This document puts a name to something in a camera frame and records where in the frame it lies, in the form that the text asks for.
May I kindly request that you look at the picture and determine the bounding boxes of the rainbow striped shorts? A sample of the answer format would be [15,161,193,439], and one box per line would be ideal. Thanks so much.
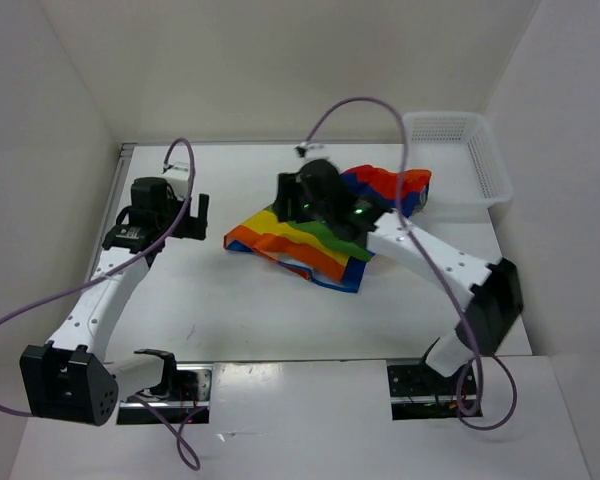
[223,164,432,293]

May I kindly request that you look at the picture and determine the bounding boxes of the white plastic basket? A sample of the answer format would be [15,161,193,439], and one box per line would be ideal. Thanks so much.
[403,111,513,210]

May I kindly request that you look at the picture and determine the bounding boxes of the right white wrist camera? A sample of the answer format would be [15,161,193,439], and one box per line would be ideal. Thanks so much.
[294,141,324,158]

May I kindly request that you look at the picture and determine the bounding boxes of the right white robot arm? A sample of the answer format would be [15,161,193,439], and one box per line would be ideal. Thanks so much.
[273,159,523,393]

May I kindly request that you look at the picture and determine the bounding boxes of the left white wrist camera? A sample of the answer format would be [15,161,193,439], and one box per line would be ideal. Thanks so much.
[162,162,191,199]

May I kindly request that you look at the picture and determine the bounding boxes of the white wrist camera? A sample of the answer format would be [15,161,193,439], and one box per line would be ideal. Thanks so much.
[162,162,191,199]
[294,141,324,158]

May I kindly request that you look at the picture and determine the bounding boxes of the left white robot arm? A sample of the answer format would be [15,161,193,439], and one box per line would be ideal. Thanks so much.
[19,172,209,426]

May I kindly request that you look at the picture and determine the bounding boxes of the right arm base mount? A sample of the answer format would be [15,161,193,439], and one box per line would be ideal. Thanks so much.
[386,359,477,421]

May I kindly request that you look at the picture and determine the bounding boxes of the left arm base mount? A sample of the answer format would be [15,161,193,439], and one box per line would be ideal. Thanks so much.
[116,363,214,425]

